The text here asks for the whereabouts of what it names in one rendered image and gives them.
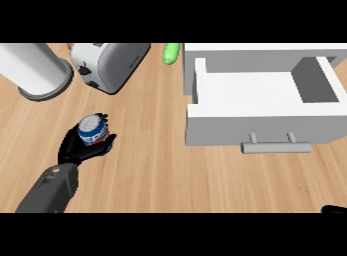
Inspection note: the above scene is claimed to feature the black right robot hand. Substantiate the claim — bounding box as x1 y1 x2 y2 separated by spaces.
320 205 347 214

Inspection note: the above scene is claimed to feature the white paper towel roll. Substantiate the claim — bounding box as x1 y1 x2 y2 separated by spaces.
0 43 69 97

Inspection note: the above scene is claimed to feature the silver toaster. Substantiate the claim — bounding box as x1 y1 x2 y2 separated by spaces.
69 43 152 95

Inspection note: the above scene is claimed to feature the grey paper towel holder base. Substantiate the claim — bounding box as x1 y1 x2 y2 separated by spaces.
16 58 75 102

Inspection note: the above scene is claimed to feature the white cabinet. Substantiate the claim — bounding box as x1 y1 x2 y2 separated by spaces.
181 43 347 98

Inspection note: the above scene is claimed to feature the white open drawer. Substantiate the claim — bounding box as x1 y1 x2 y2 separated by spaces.
184 56 347 147

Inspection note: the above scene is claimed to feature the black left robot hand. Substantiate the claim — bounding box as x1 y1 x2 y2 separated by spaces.
56 113 118 167

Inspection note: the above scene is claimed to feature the green bottle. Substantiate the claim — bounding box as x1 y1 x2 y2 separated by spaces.
161 43 181 66

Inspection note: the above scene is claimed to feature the blue soda can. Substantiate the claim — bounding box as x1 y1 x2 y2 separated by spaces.
76 114 109 147

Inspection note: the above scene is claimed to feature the grey drawer handle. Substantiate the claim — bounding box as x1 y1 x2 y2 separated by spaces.
239 132 313 155

